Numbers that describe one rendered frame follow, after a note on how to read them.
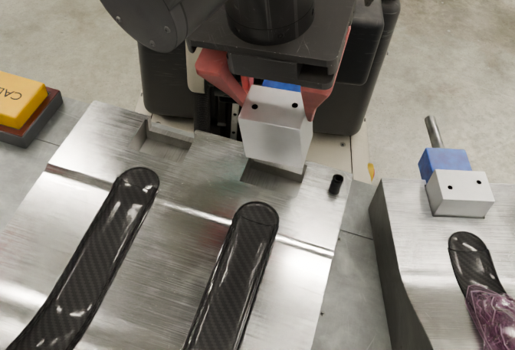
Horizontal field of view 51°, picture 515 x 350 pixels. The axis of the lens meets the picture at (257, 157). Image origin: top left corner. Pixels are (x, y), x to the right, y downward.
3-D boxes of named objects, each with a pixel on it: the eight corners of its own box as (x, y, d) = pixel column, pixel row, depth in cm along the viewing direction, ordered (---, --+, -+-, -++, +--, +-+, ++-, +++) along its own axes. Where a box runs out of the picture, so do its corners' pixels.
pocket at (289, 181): (251, 169, 53) (254, 145, 51) (303, 184, 53) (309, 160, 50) (237, 204, 51) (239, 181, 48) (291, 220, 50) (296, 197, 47)
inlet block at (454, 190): (401, 133, 62) (415, 99, 58) (443, 135, 62) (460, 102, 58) (424, 230, 54) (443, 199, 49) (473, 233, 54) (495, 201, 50)
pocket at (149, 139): (150, 139, 55) (147, 114, 52) (199, 154, 54) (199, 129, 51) (130, 172, 52) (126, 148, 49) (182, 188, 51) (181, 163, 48)
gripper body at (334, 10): (335, 82, 34) (339, -13, 28) (187, 58, 36) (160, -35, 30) (355, 13, 37) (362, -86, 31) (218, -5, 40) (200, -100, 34)
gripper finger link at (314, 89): (329, 155, 41) (331, 70, 33) (240, 137, 42) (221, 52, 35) (348, 88, 44) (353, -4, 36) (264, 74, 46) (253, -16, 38)
